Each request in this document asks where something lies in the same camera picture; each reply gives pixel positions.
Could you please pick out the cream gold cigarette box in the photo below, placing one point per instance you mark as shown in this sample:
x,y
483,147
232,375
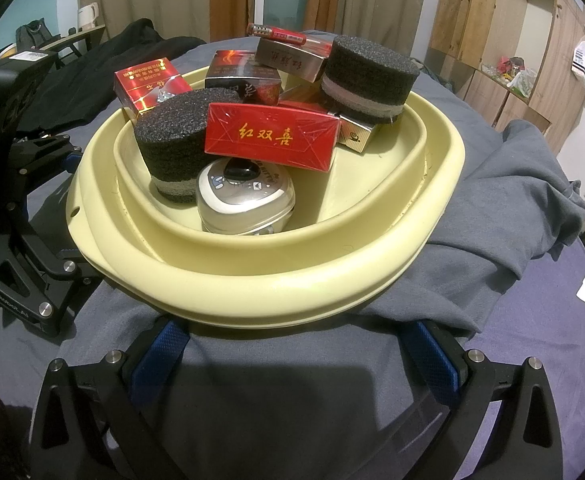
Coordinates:
x,y
357,132

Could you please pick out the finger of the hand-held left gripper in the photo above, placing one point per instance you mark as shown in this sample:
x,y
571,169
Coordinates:
x,y
42,152
22,280

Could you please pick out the silver grey cigarette box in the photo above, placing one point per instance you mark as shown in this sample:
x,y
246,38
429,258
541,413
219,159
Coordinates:
x,y
292,60

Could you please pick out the black bag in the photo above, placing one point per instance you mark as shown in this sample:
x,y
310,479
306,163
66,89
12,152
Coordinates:
x,y
33,31

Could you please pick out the white electric kettle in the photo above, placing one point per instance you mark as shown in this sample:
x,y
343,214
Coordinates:
x,y
88,14

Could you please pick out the wooden wardrobe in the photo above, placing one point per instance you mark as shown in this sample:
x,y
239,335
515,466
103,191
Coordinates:
x,y
517,10

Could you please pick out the black and red cigarette box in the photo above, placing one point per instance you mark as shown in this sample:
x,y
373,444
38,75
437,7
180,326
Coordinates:
x,y
242,77

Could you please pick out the pale yellow plastic basin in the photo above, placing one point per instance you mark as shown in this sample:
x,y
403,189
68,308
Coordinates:
x,y
272,285

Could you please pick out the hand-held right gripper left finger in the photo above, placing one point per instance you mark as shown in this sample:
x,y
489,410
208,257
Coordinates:
x,y
157,365

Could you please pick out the wooden side table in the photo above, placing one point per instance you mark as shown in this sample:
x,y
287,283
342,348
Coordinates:
x,y
72,35

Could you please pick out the round black sponge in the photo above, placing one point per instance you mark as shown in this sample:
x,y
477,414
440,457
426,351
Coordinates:
x,y
367,75
172,135

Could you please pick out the black cloth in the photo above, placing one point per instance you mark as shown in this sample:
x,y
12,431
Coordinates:
x,y
112,70

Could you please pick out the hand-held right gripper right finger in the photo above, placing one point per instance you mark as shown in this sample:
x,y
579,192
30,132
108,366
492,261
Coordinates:
x,y
435,365

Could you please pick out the pile of small trinkets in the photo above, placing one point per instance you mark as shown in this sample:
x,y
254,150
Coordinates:
x,y
511,71

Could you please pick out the slim red box with barcode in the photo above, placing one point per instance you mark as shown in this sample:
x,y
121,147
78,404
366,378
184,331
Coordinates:
x,y
285,35

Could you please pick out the grey cloth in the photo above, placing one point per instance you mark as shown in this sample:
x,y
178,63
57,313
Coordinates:
x,y
497,200

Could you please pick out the cream round device black button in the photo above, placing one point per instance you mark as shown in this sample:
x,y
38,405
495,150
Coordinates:
x,y
242,195

